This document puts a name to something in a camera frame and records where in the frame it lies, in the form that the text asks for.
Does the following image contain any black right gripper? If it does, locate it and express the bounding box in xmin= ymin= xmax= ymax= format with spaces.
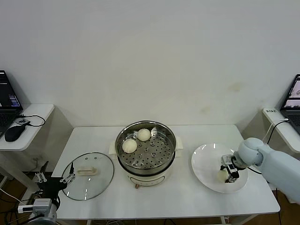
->
xmin=219 ymin=163 xmax=241 ymax=184

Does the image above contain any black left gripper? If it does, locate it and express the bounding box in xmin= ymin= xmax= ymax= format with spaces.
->
xmin=34 ymin=161 xmax=76 ymax=200

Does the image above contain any white steamed baozi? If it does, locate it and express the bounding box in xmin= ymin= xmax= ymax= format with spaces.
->
xmin=217 ymin=170 xmax=228 ymax=183
xmin=121 ymin=139 xmax=138 ymax=154
xmin=137 ymin=128 xmax=151 ymax=142

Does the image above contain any round glass pot lid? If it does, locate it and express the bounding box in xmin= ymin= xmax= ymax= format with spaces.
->
xmin=61 ymin=152 xmax=115 ymax=201

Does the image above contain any stainless steel steamer basket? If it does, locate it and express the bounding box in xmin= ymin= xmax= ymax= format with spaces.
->
xmin=116 ymin=120 xmax=177 ymax=175

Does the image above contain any white round plate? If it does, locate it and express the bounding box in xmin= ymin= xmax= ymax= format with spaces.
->
xmin=191 ymin=143 xmax=248 ymax=194

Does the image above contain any white side table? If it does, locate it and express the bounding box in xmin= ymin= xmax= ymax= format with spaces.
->
xmin=0 ymin=104 xmax=55 ymax=195
xmin=262 ymin=108 xmax=300 ymax=204

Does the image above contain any black computer mouse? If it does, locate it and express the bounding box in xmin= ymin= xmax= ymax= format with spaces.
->
xmin=4 ymin=125 xmax=27 ymax=143

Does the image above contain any small black printed dongle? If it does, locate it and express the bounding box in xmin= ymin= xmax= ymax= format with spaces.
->
xmin=15 ymin=118 xmax=31 ymax=127

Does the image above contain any cream electric cooking pot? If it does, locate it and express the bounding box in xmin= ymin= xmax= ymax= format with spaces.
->
xmin=108 ymin=137 xmax=183 ymax=189

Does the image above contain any dark grey open laptop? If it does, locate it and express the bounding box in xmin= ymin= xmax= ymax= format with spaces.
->
xmin=0 ymin=70 xmax=24 ymax=139
xmin=280 ymin=74 xmax=300 ymax=135

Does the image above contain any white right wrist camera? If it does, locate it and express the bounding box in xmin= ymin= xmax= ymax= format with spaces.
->
xmin=221 ymin=154 xmax=238 ymax=173

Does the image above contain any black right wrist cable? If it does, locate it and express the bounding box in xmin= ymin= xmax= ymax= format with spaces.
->
xmin=247 ymin=165 xmax=263 ymax=175

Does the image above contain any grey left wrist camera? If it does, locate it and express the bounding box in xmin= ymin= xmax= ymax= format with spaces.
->
xmin=18 ymin=198 xmax=52 ymax=213

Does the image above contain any thin black desk cable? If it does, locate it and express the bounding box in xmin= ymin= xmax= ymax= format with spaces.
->
xmin=15 ymin=114 xmax=45 ymax=128

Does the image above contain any thin white cable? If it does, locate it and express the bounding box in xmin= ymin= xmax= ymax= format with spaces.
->
xmin=262 ymin=119 xmax=289 ymax=143

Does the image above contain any black cable with adapter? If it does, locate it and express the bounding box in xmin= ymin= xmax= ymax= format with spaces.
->
xmin=267 ymin=119 xmax=289 ymax=225

